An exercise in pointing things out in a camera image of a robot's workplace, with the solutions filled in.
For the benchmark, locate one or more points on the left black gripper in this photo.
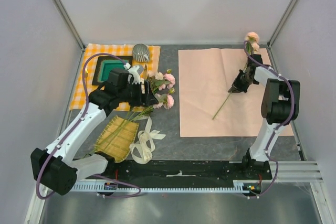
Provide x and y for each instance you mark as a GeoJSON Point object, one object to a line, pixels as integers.
{"type": "Point", "coordinates": [144, 99]}

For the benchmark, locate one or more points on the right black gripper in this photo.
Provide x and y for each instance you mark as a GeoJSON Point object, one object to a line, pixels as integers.
{"type": "Point", "coordinates": [237, 85]}

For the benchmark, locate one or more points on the cream rose stem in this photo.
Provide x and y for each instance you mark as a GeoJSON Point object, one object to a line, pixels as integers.
{"type": "Point", "coordinates": [157, 83]}

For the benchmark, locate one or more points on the pink rose stem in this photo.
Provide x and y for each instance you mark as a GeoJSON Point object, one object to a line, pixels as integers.
{"type": "Point", "coordinates": [133, 134]}
{"type": "Point", "coordinates": [168, 79]}

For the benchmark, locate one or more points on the pink wrapping paper sheet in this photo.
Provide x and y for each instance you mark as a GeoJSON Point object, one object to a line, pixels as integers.
{"type": "Point", "coordinates": [206, 107]}

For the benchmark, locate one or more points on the peach rose stem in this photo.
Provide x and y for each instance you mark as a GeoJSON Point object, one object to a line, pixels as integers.
{"type": "Point", "coordinates": [251, 46]}

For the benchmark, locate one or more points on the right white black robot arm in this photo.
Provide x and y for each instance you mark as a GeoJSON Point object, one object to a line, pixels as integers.
{"type": "Point", "coordinates": [280, 106]}

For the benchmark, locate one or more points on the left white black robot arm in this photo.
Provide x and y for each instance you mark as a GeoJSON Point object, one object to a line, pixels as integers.
{"type": "Point", "coordinates": [54, 166]}

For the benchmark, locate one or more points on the grey striped mug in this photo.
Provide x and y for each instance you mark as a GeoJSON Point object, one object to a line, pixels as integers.
{"type": "Point", "coordinates": [141, 53]}

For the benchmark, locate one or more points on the orange white checkered cloth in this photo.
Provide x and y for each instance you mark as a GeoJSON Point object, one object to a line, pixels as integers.
{"type": "Point", "coordinates": [78, 98]}

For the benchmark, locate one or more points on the woven bamboo mat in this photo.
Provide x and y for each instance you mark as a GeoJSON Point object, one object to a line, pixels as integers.
{"type": "Point", "coordinates": [116, 138]}

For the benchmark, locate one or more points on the black green square plate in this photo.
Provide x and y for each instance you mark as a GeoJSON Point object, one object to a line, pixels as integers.
{"type": "Point", "coordinates": [105, 63]}

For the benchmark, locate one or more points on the cream ribbon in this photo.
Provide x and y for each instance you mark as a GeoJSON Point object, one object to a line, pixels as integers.
{"type": "Point", "coordinates": [142, 150]}

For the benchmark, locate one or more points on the gold spoon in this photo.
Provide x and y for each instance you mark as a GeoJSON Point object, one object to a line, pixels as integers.
{"type": "Point", "coordinates": [86, 74]}

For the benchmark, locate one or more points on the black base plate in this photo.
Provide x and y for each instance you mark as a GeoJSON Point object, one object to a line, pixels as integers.
{"type": "Point", "coordinates": [184, 173]}

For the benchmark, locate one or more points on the white cable duct strip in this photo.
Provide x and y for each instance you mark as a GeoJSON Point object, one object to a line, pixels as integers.
{"type": "Point", "coordinates": [104, 186]}

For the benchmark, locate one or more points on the right aluminium frame post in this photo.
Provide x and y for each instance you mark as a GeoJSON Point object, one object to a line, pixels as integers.
{"type": "Point", "coordinates": [282, 22]}

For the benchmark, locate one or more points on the aluminium frame post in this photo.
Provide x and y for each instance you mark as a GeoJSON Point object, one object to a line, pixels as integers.
{"type": "Point", "coordinates": [66, 18]}
{"type": "Point", "coordinates": [282, 22]}

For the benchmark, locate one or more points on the left aluminium frame post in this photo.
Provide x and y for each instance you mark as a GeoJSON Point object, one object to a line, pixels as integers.
{"type": "Point", "coordinates": [66, 18]}

